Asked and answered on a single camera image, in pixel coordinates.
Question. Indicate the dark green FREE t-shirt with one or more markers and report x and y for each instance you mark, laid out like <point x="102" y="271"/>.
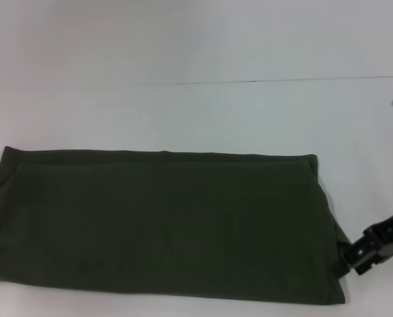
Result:
<point x="150" y="214"/>

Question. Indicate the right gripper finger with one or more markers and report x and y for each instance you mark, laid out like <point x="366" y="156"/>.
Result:
<point x="363" y="246"/>
<point x="368" y="263"/>

